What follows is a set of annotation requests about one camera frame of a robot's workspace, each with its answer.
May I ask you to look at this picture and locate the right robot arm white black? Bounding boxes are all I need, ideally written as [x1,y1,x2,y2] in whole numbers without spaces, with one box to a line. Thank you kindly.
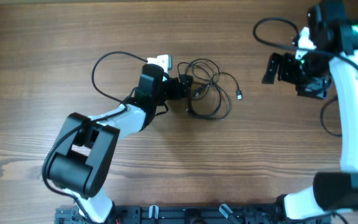
[262,1,358,223]

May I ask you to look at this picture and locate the right camera cable black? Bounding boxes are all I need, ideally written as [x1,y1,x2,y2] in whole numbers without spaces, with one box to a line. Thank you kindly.
[253,17,358,71]

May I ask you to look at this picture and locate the camera cable black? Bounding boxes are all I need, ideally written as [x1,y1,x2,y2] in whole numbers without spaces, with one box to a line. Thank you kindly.
[253,17,358,71]
[41,50,149,224]

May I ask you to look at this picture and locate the left camera cable black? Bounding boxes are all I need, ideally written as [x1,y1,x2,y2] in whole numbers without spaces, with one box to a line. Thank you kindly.
[41,50,149,224]

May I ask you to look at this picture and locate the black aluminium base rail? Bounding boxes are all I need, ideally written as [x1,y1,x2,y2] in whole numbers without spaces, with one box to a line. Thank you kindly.
[54,203,332,224]

